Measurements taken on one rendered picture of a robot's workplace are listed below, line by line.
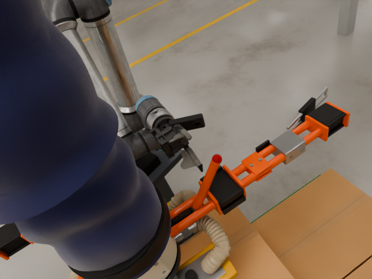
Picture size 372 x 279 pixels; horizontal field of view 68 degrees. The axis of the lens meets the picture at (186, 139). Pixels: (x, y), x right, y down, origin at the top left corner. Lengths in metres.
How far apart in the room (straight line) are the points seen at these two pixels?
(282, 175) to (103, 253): 1.88
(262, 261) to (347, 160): 1.55
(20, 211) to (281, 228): 1.21
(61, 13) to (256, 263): 1.03
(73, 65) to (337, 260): 1.26
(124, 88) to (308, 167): 1.53
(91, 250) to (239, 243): 0.59
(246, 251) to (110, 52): 0.90
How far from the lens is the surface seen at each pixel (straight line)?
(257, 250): 0.97
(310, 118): 0.83
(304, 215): 1.47
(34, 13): 0.34
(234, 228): 1.00
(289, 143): 0.78
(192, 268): 0.77
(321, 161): 2.35
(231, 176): 0.72
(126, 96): 1.34
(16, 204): 0.38
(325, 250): 1.41
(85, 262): 0.52
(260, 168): 0.73
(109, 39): 1.20
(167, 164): 1.50
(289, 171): 2.27
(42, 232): 0.44
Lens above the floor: 1.84
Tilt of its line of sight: 44 degrees down
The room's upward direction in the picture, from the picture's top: 22 degrees counter-clockwise
